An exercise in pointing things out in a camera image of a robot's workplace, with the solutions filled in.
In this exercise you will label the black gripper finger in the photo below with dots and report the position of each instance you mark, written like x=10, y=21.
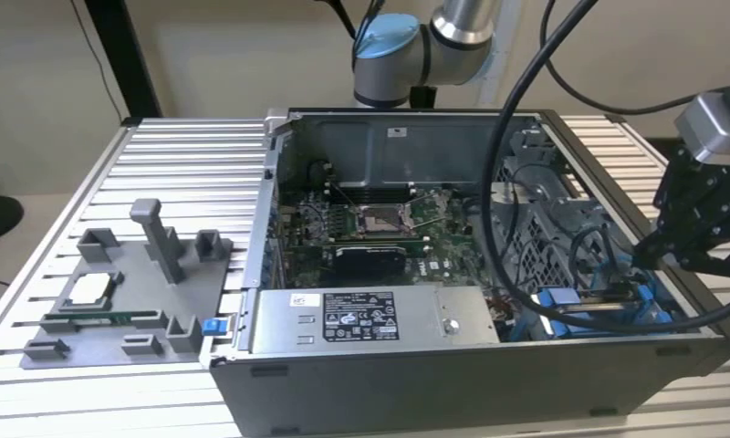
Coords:
x=688, y=196
x=719, y=260

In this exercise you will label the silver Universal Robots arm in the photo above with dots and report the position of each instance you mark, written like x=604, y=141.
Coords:
x=390, y=68

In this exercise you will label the grey metal disk bay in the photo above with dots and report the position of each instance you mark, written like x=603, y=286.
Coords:
x=527, y=194

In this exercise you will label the green motherboard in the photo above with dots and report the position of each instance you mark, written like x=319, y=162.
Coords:
x=439, y=269

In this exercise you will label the CPU socket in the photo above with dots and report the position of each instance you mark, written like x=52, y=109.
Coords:
x=378, y=221

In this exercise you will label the open black PC case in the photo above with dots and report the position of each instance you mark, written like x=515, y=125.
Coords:
x=432, y=397

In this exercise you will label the silver power supply unit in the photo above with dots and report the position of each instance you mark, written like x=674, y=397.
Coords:
x=280, y=328

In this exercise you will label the blue case latch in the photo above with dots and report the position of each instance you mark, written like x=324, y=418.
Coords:
x=214, y=326

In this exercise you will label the grey plastic parts rack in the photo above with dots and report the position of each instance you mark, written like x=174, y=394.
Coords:
x=134, y=274

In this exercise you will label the green RAM stick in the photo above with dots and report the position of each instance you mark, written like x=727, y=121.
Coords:
x=122, y=318

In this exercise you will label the silver CPU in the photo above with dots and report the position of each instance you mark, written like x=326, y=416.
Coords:
x=91, y=289

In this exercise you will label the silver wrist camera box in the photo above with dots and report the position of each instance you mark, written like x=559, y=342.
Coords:
x=712, y=132

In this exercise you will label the black metal post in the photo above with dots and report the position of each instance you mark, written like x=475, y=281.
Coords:
x=124, y=59

